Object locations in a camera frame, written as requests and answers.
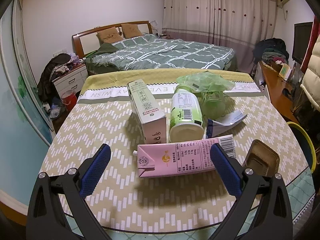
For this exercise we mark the small green framed picture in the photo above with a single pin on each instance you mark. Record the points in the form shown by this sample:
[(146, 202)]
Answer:
[(285, 71)]

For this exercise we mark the green and white yogurt bottle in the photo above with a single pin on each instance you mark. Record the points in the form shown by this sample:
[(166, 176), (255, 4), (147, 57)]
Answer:
[(185, 110)]

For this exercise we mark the white wall socket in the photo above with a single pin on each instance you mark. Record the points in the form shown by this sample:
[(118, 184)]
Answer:
[(59, 52)]

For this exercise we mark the dark green cloth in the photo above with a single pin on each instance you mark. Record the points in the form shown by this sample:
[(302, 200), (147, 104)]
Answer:
[(105, 48)]

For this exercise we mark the brown plastic tray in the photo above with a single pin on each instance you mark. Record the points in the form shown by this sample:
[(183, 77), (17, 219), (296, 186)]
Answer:
[(260, 157)]

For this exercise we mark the white nightstand with wooden top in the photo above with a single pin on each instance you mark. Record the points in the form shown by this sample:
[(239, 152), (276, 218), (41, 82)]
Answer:
[(70, 80)]

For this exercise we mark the bedside lamp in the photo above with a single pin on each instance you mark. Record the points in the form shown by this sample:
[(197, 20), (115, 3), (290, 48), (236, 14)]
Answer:
[(155, 26)]

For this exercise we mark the clear jar with green label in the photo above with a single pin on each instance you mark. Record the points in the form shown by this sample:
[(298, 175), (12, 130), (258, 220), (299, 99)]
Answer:
[(213, 103)]

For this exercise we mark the white plastic wrapper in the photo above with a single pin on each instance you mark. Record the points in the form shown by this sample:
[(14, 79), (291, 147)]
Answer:
[(225, 125)]

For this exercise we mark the black bin with yellow rim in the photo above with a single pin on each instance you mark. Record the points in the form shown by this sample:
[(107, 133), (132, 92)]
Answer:
[(297, 140)]

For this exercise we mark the red coat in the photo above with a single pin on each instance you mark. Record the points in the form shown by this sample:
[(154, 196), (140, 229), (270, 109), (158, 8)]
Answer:
[(315, 35)]

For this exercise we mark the pink striped curtain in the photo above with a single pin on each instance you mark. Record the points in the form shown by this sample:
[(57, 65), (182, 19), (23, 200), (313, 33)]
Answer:
[(212, 12)]

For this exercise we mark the patterned zigzag tablecloth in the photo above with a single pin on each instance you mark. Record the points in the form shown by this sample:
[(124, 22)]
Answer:
[(100, 130)]

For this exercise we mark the dark jacket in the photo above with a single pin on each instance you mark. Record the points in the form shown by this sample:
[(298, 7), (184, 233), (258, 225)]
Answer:
[(47, 80)]

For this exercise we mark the green plastic bag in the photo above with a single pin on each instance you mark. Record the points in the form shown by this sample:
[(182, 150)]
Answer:
[(200, 80)]

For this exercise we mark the cream puffer jacket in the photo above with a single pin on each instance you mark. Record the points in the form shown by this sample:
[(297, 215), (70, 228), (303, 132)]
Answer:
[(312, 80)]

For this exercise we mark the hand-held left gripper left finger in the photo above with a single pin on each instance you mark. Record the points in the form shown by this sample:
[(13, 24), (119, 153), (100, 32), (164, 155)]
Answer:
[(96, 171)]

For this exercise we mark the wooden bed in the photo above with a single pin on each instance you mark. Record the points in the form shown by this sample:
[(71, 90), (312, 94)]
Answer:
[(85, 36)]

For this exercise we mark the wardrobe sliding door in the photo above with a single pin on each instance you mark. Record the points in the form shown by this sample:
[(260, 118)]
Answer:
[(15, 105)]

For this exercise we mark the green checked duvet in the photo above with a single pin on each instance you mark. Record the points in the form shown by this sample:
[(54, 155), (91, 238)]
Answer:
[(162, 52)]

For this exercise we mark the green and white carton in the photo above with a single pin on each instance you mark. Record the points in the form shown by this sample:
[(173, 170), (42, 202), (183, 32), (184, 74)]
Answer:
[(145, 105)]

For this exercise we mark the wooden sideboard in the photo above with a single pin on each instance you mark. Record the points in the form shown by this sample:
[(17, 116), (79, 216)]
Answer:
[(275, 85)]

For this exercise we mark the red bucket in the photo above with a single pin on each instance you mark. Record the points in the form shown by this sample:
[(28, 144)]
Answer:
[(68, 100)]

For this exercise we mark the small wooden bedside table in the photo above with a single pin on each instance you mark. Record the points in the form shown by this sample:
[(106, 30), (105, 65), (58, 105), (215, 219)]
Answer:
[(166, 36)]

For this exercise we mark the black television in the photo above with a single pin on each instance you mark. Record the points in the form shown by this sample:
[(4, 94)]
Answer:
[(302, 42)]

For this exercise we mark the tan pillow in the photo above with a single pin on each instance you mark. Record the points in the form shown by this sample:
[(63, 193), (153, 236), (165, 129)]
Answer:
[(110, 35), (132, 30)]

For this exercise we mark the pile of dark clothes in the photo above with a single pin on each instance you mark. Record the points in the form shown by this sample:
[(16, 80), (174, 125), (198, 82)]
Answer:
[(271, 48)]

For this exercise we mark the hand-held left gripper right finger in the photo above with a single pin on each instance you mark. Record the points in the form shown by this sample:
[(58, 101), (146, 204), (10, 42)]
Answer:
[(225, 172)]

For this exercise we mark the colourful cloth pile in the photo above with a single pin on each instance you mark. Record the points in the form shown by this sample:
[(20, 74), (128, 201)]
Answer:
[(70, 63)]

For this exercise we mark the clear plastic bag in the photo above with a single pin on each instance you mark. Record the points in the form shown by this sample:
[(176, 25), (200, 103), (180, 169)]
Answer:
[(52, 110)]

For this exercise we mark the pink milk carton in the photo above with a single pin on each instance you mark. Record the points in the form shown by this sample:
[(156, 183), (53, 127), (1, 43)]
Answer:
[(175, 160)]

